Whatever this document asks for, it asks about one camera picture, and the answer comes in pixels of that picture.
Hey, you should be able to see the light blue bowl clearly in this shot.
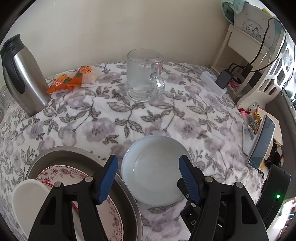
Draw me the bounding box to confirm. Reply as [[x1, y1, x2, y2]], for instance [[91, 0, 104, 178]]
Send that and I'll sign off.
[[121, 135, 192, 206]]

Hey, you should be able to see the white square bowl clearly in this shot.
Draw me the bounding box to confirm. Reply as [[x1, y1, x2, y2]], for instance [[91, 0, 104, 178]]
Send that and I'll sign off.
[[12, 179, 51, 238]]

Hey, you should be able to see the large stainless steel plate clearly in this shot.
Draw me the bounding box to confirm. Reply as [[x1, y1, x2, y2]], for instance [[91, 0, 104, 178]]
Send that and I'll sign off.
[[26, 147, 142, 240]]

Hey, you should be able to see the floral purple tablecloth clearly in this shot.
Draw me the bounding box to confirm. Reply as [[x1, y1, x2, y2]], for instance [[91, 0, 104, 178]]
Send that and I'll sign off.
[[1, 62, 263, 240]]

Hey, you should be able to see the smartphone on stand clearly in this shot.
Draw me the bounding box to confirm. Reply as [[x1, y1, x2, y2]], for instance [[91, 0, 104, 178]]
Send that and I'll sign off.
[[247, 115, 275, 170]]

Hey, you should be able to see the orange snack packet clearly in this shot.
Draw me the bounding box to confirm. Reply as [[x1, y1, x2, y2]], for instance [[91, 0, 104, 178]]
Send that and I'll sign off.
[[47, 72, 76, 94], [68, 66, 98, 87]]

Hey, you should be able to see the black box green light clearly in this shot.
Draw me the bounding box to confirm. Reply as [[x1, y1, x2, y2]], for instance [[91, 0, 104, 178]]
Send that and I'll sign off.
[[256, 164, 291, 229]]

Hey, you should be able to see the pink floral plate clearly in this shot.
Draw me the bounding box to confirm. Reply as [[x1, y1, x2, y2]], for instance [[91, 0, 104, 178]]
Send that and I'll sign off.
[[36, 165, 123, 240]]

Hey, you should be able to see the black charger adapter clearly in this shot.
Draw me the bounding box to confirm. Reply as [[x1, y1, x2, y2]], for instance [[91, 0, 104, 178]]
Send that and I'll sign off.
[[215, 70, 233, 89]]

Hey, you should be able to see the clear glass mug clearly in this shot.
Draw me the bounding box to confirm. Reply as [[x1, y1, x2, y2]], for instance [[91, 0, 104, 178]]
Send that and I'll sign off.
[[126, 49, 165, 102]]

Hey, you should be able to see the white shelf unit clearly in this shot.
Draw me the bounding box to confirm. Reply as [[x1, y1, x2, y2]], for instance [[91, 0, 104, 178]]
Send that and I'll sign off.
[[211, 24, 294, 109]]

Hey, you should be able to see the black cable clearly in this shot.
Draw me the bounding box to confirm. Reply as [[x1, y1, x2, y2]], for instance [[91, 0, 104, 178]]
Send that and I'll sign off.
[[227, 17, 287, 75]]

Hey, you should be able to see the stainless steel thermos jug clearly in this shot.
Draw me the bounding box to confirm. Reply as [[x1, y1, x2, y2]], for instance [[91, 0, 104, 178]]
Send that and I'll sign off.
[[1, 34, 51, 116]]

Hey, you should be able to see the white phone stand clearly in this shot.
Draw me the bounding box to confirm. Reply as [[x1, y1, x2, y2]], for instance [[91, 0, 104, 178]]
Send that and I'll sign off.
[[242, 125, 257, 156]]

